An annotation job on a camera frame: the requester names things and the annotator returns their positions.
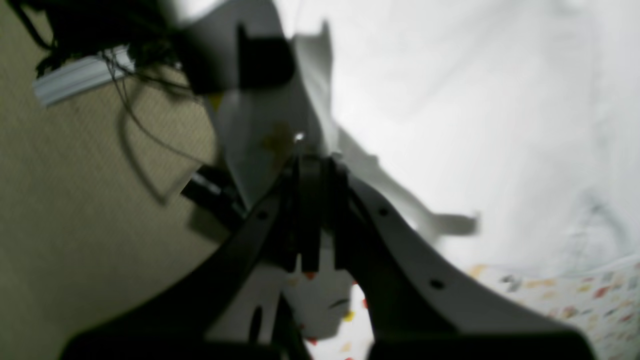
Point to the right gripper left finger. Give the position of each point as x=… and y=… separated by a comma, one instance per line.
x=232, y=306

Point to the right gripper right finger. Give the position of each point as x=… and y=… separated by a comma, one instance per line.
x=421, y=307

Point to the white T-shirt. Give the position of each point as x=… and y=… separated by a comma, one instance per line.
x=505, y=131

